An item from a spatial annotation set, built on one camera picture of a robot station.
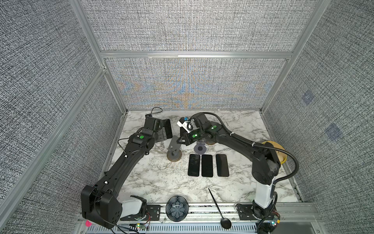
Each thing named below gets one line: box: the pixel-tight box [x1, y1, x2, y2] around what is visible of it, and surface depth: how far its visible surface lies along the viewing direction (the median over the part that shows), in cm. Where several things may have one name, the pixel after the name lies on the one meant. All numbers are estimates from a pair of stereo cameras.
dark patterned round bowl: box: [165, 195, 189, 222], surface depth 75 cm
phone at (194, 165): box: [187, 154, 201, 177], surface depth 92 cm
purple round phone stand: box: [193, 143, 207, 155], surface depth 99 cm
